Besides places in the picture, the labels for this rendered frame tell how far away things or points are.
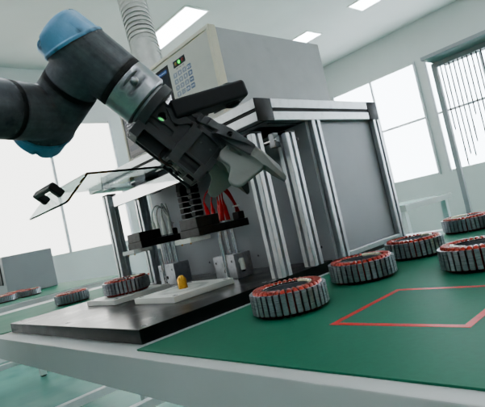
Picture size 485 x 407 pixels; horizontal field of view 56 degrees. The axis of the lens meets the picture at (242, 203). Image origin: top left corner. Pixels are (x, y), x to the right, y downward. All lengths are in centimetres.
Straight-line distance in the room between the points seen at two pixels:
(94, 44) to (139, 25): 210
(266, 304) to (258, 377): 20
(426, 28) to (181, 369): 742
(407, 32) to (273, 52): 678
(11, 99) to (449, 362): 53
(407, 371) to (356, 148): 81
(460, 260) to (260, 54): 67
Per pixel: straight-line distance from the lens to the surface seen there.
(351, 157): 111
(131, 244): 121
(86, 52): 63
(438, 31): 768
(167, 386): 59
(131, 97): 62
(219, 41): 106
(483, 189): 736
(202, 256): 131
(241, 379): 47
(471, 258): 71
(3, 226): 575
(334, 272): 78
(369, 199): 114
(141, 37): 267
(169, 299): 88
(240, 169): 59
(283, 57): 120
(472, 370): 38
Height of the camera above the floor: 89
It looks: 2 degrees up
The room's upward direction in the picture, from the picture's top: 12 degrees counter-clockwise
